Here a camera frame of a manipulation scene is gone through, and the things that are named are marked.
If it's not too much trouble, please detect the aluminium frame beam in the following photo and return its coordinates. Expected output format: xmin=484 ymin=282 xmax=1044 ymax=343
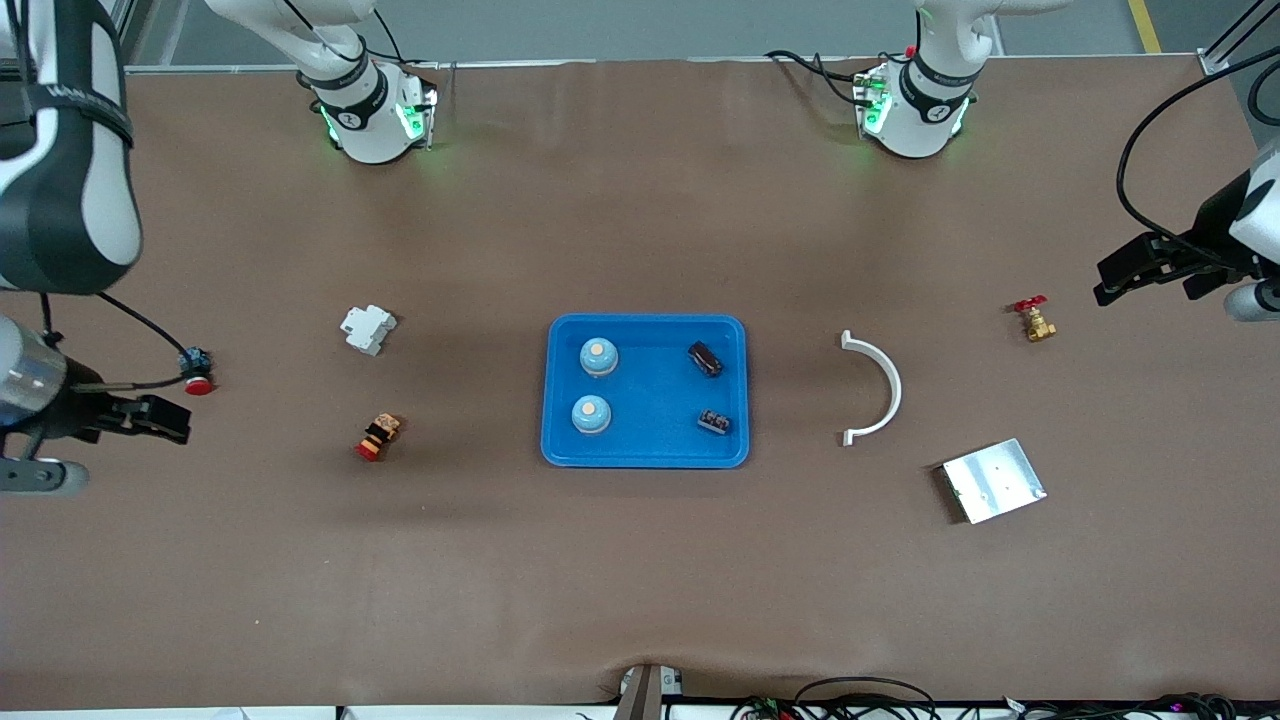
xmin=1200 ymin=0 xmax=1266 ymax=78

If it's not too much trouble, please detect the black arm base cable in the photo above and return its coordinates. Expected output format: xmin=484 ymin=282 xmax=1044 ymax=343
xmin=345 ymin=8 xmax=441 ymax=96
xmin=765 ymin=48 xmax=881 ymax=106

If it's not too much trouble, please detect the black cable bundle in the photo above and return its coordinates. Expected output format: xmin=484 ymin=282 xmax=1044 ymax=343
xmin=730 ymin=677 xmax=941 ymax=720
xmin=1000 ymin=693 xmax=1280 ymax=720

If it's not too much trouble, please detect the black red emergency push button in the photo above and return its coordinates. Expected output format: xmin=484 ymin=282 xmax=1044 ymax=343
xmin=178 ymin=346 xmax=216 ymax=397

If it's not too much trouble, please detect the white circuit breaker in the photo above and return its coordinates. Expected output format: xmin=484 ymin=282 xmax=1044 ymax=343
xmin=340 ymin=304 xmax=398 ymax=357

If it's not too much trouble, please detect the brass valve with red handle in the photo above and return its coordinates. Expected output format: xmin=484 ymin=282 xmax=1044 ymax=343
xmin=1012 ymin=296 xmax=1058 ymax=344

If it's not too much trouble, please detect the black left arm base cable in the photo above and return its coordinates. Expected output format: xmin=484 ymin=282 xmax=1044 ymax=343
xmin=765 ymin=48 xmax=881 ymax=106

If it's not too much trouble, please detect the white curved plastic bracket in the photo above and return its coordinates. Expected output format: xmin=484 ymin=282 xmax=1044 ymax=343
xmin=838 ymin=329 xmax=904 ymax=448

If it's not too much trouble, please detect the silver metal plate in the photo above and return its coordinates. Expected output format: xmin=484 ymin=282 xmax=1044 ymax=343
xmin=938 ymin=438 xmax=1048 ymax=526

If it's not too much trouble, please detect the grey metal table clamp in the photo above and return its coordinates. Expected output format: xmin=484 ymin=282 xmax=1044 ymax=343
xmin=618 ymin=663 xmax=685 ymax=720

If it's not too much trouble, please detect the black right arm base cable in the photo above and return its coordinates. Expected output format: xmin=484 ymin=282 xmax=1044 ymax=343
xmin=345 ymin=8 xmax=441 ymax=96

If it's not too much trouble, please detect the orange red push button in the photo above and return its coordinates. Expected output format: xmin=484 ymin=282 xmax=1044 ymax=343
xmin=356 ymin=412 xmax=403 ymax=463

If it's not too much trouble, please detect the blue plastic tray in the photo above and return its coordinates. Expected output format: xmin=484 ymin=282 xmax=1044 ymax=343
xmin=540 ymin=313 xmax=751 ymax=470

